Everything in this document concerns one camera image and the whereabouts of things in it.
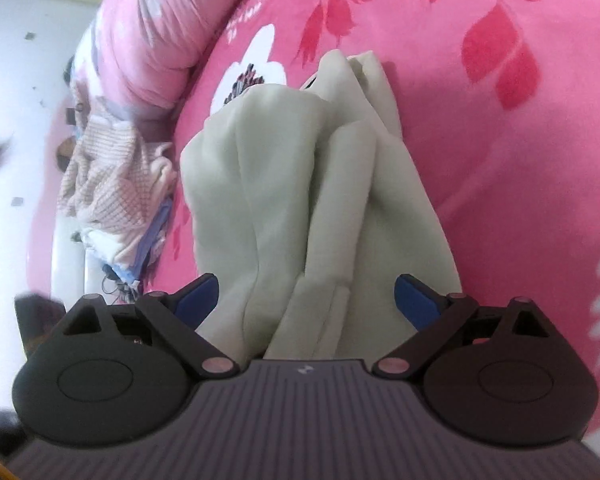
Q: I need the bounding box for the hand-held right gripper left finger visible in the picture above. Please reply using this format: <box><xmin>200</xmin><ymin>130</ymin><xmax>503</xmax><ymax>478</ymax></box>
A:
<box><xmin>60</xmin><ymin>273</ymin><xmax>241</xmax><ymax>378</ymax></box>

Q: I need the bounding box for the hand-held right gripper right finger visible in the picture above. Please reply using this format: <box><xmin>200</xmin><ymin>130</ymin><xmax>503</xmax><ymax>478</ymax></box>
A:
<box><xmin>372</xmin><ymin>273</ymin><xmax>553</xmax><ymax>378</ymax></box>

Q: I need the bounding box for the cream zip-neck sweatshirt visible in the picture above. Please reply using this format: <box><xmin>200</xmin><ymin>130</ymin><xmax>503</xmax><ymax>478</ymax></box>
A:
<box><xmin>180</xmin><ymin>50</ymin><xmax>463</xmax><ymax>361</ymax></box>

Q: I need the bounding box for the lavender cloth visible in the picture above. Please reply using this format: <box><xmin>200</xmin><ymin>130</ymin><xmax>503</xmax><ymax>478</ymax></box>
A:
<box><xmin>115</xmin><ymin>195</ymin><xmax>176</xmax><ymax>291</ymax></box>

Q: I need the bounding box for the white floral cloth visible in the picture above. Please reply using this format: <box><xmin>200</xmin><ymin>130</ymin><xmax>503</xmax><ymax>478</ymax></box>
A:
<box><xmin>80</xmin><ymin>220</ymin><xmax>146</xmax><ymax>273</ymax></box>

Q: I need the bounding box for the pink floral bed sheet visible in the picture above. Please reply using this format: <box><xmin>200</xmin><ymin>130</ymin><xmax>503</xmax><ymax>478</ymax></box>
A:
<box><xmin>145</xmin><ymin>0</ymin><xmax>600</xmax><ymax>441</ymax></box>

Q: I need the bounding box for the cream checkered cloth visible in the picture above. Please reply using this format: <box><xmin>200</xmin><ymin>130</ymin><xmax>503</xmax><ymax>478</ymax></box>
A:
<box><xmin>60</xmin><ymin>115</ymin><xmax>178</xmax><ymax>251</ymax></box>

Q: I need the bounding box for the dark round object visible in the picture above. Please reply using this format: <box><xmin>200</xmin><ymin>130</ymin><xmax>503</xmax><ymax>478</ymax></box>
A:
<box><xmin>61</xmin><ymin>55</ymin><xmax>81</xmax><ymax>87</ymax></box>

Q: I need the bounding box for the light pink quilt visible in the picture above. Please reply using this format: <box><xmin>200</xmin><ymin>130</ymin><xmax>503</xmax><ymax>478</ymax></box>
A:
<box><xmin>72</xmin><ymin>0</ymin><xmax>276</xmax><ymax>121</ymax></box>

